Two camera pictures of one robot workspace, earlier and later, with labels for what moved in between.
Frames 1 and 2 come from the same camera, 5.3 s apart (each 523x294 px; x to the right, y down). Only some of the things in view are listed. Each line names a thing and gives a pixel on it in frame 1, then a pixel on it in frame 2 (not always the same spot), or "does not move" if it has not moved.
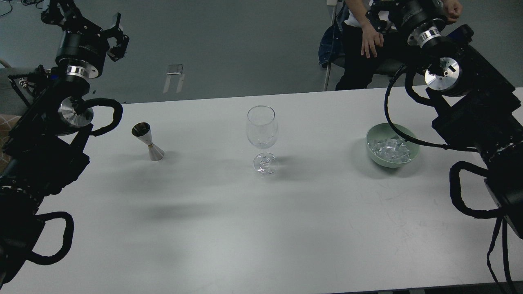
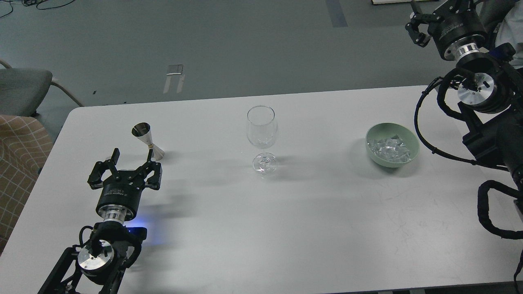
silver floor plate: [175, 69] does not move
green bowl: [388, 148] does not move
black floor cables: [26, 2] does not move
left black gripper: [85, 46] to [121, 191]
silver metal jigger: [142, 130] does not move
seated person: [365, 53] to [510, 31]
